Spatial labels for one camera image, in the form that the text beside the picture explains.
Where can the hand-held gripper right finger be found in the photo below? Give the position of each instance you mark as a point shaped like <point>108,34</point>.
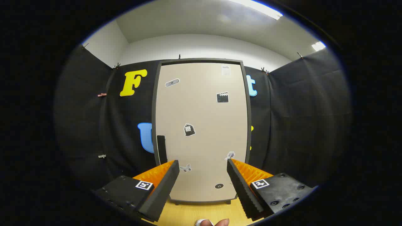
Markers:
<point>243,191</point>

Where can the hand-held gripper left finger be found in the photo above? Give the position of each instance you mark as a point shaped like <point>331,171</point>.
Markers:
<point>163,191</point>

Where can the beige shoe cabinet door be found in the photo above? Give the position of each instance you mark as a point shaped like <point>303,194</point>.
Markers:
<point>204,113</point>

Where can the grey shoe cabinet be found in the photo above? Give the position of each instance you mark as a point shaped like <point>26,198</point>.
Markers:
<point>201,60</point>

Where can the black backdrop cloth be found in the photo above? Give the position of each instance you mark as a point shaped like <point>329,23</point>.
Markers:
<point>298,119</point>

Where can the small ceiling light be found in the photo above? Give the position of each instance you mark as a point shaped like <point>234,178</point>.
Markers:
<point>318,46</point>

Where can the long ceiling light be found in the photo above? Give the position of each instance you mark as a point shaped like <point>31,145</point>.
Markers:
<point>260,9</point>

